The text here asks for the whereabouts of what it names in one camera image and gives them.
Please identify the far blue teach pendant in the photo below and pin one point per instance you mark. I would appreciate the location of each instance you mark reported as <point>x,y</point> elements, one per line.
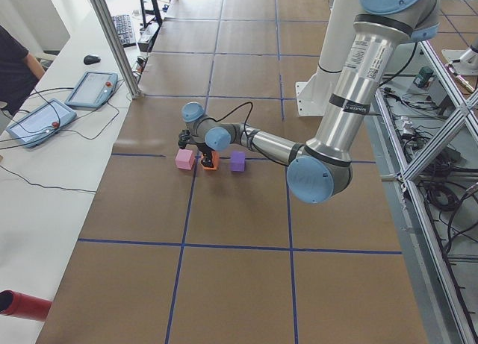
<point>92,90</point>

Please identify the near blue teach pendant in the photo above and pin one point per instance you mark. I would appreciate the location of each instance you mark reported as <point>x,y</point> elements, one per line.
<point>42,123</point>

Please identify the aluminium frame post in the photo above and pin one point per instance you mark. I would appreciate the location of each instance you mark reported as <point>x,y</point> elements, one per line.
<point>102,12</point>

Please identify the black computer mouse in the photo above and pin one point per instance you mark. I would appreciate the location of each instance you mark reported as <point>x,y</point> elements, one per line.
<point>91,59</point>

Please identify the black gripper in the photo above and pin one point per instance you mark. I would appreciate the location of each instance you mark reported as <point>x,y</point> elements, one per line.
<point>205,151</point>

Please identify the dark purple foam cube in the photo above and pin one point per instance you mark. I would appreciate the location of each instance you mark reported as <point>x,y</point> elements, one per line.
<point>237,161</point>

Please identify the red cylinder bottle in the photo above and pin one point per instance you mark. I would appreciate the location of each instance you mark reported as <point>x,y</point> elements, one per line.
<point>24,306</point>

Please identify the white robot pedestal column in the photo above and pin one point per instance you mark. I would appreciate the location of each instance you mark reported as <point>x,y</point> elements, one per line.
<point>313,95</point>

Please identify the blue teach pendant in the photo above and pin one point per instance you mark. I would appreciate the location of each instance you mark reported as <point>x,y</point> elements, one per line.
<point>92,90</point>
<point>42,123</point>

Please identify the seated person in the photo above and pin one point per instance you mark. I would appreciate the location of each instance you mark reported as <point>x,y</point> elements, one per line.
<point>20,72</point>

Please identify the black keyboard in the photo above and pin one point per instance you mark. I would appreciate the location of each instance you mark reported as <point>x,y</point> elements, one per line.
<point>124,29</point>

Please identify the orange foam cube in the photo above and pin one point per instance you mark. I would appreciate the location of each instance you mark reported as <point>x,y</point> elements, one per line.
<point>210,161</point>

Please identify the light pink foam cube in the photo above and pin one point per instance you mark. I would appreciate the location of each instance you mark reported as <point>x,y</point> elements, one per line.
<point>185,159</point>

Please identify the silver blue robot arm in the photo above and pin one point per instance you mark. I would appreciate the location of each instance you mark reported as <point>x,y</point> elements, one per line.
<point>362,35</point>

